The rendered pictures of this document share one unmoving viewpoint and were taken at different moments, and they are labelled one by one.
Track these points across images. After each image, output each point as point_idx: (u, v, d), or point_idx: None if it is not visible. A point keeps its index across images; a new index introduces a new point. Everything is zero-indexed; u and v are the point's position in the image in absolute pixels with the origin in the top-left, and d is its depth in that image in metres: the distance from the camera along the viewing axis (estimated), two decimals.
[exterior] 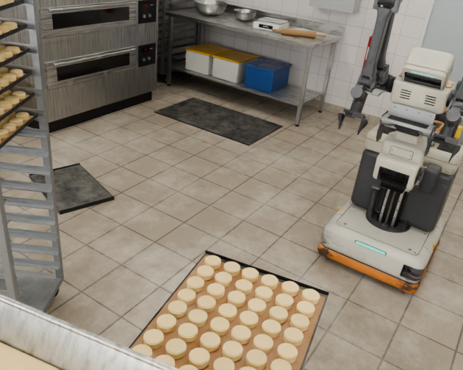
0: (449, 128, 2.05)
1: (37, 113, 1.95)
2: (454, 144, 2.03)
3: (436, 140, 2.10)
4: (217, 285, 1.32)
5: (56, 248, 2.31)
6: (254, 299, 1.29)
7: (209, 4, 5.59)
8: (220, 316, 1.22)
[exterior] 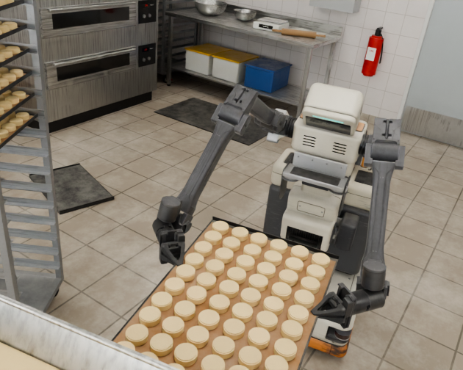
0: (363, 309, 1.18)
1: (37, 113, 1.95)
2: (345, 316, 1.15)
3: None
4: (225, 249, 1.30)
5: (56, 248, 2.31)
6: (263, 263, 1.27)
7: (209, 4, 5.59)
8: (229, 280, 1.20)
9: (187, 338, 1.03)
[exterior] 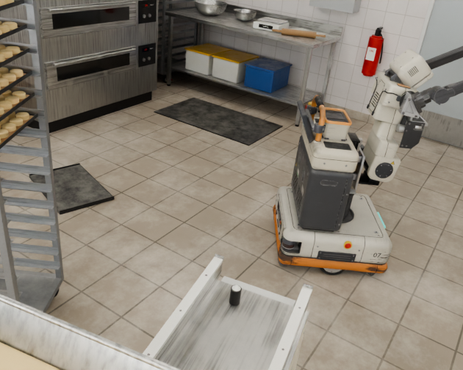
0: None
1: (37, 113, 1.95)
2: None
3: None
4: None
5: (56, 248, 2.31)
6: None
7: (209, 4, 5.59)
8: None
9: None
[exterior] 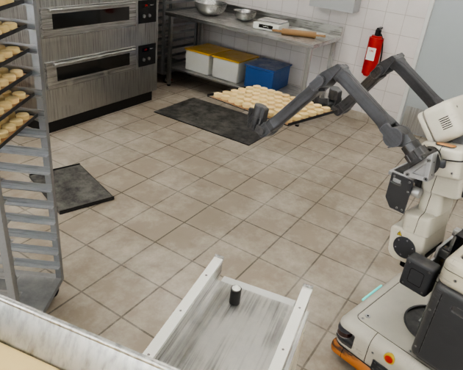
0: (248, 120, 2.28)
1: (37, 113, 1.95)
2: (248, 116, 2.34)
3: None
4: None
5: (56, 248, 2.31)
6: None
7: (209, 4, 5.59)
8: (282, 101, 2.54)
9: (256, 92, 2.68)
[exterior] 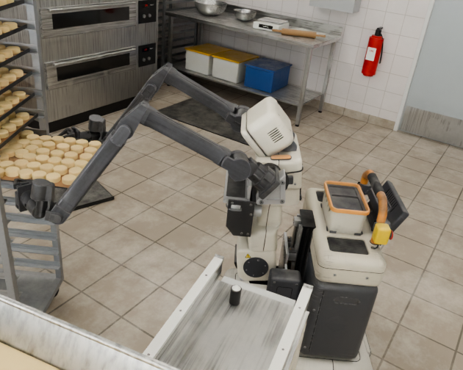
0: (23, 204, 1.58)
1: (37, 113, 1.95)
2: (15, 202, 1.62)
3: None
4: (65, 145, 1.91)
5: (56, 248, 2.31)
6: (59, 158, 1.81)
7: (209, 4, 5.59)
8: (37, 146, 1.88)
9: None
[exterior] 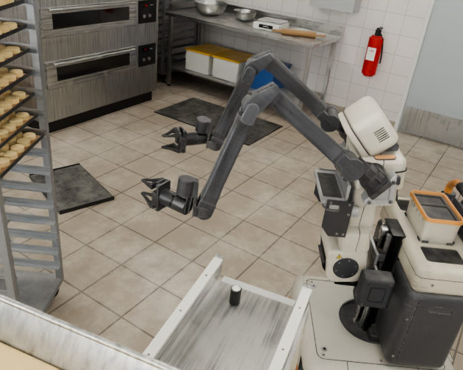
0: None
1: (37, 113, 1.95)
2: None
3: None
4: None
5: (56, 248, 2.31)
6: None
7: (209, 4, 5.59)
8: None
9: None
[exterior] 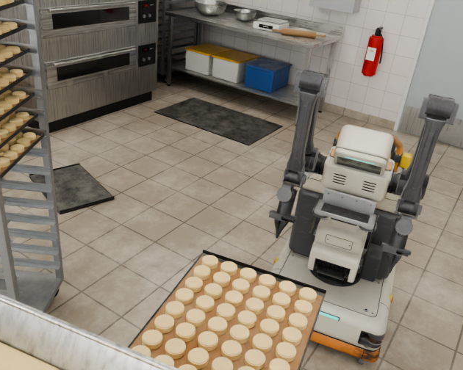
0: (399, 238, 1.68)
1: (37, 113, 1.95)
2: (394, 253, 1.67)
3: (397, 252, 1.71)
4: None
5: (56, 248, 2.31)
6: None
7: (209, 4, 5.59)
8: None
9: None
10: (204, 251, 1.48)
